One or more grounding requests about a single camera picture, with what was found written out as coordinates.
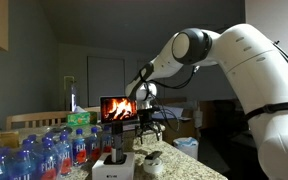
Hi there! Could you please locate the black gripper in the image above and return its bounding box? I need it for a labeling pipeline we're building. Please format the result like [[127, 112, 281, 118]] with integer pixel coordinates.
[[135, 110, 162, 145]]

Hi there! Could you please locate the black remote control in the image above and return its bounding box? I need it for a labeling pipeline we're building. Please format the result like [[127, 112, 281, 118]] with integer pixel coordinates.
[[144, 150, 163, 161]]

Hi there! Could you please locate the dark bottle with black cap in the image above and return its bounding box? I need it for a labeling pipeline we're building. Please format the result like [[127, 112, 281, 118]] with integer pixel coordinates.
[[110, 121, 125, 164]]

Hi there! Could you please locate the white cardboard box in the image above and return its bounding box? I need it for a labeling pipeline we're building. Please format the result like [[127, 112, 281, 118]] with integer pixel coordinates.
[[91, 151, 136, 180]]

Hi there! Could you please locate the brown cardboard box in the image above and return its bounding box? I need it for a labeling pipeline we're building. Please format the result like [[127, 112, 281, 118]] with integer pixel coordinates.
[[183, 97, 218, 141]]

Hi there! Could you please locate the green tissue box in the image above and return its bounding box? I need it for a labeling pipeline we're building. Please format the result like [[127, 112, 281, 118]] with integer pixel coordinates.
[[66, 105, 98, 127]]

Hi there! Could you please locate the laptop showing fireplace video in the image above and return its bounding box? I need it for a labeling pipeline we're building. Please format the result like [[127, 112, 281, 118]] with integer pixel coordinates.
[[99, 95, 142, 131]]

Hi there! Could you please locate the white lined trash bin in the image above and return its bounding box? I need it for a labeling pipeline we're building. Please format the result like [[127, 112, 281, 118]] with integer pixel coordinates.
[[172, 136, 199, 161]]

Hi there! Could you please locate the wooden chair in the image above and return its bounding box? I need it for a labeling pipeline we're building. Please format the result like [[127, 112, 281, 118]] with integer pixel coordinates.
[[5, 110, 72, 132], [83, 105, 102, 114]]

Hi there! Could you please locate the wooden chair back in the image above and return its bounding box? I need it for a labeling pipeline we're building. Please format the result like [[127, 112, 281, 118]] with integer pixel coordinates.
[[5, 110, 72, 132]]

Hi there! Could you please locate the pack of water bottles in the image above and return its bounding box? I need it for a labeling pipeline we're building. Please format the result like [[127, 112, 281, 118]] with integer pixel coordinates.
[[0, 124, 113, 180]]

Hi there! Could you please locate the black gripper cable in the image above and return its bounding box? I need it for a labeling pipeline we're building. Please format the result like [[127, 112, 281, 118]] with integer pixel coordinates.
[[137, 63, 199, 132]]

